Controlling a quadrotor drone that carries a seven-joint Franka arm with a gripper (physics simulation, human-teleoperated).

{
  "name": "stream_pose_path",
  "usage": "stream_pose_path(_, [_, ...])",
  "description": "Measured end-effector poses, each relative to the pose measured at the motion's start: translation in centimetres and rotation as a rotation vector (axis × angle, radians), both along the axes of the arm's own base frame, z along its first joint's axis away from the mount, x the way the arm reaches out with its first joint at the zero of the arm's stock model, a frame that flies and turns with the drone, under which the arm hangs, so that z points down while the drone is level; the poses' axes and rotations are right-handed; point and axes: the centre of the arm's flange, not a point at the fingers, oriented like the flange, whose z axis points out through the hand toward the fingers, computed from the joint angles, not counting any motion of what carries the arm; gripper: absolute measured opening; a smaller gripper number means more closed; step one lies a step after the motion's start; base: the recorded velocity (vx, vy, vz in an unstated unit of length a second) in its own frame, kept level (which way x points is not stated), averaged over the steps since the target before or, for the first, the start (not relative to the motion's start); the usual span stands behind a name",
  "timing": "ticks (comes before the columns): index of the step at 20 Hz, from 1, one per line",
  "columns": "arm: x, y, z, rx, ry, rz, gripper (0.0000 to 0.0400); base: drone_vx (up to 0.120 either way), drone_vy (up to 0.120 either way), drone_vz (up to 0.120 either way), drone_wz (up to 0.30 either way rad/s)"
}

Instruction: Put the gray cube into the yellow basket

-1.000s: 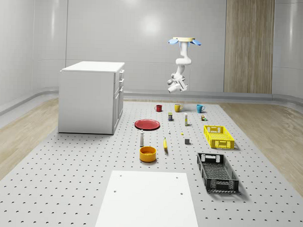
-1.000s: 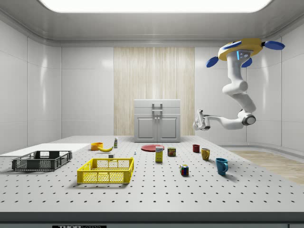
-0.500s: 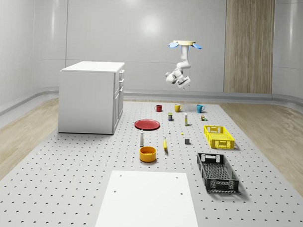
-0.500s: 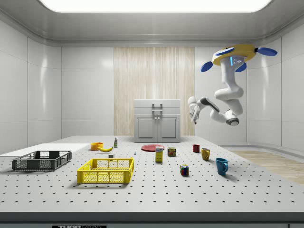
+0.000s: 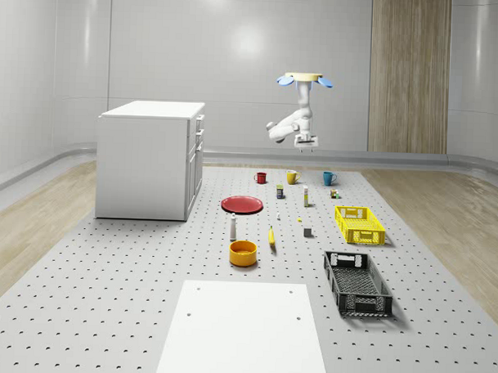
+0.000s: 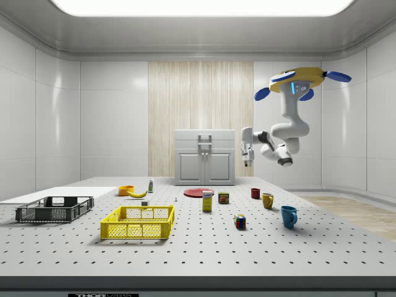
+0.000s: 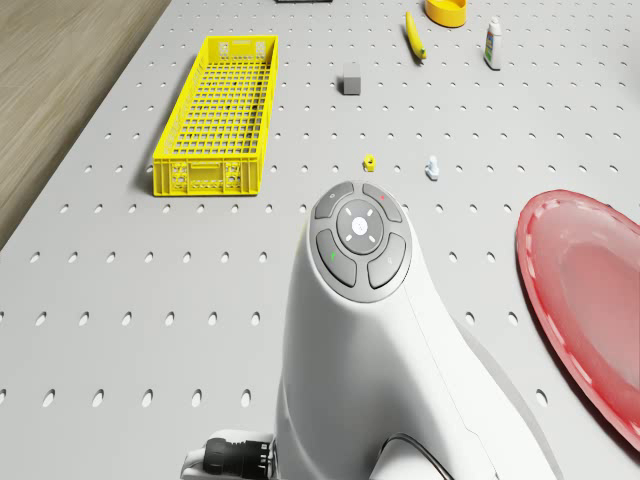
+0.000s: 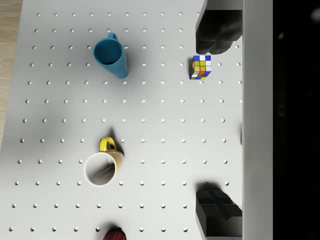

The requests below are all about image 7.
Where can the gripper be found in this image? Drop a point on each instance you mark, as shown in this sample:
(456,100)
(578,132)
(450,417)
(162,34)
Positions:
(230,455)

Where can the grey cube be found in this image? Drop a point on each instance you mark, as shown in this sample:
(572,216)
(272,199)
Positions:
(351,80)

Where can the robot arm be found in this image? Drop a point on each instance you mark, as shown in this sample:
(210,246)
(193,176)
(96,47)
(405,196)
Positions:
(380,360)

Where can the yellow basket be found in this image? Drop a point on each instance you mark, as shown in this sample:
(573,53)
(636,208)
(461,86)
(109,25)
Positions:
(205,180)

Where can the small yellow nut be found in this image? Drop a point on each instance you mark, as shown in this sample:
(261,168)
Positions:
(370,163)

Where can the small white bolt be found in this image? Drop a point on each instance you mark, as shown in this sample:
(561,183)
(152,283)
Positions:
(432,168)

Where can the red plate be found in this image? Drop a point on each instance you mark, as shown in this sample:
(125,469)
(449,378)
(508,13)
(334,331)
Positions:
(590,300)

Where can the banana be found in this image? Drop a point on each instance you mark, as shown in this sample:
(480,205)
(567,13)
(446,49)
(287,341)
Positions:
(414,35)

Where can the dark grey basket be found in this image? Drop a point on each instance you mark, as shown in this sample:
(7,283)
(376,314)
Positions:
(302,1)

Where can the white bottle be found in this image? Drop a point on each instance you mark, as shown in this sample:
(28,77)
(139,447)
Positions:
(492,47)

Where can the yellow bowl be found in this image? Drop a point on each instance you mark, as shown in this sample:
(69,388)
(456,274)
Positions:
(445,15)

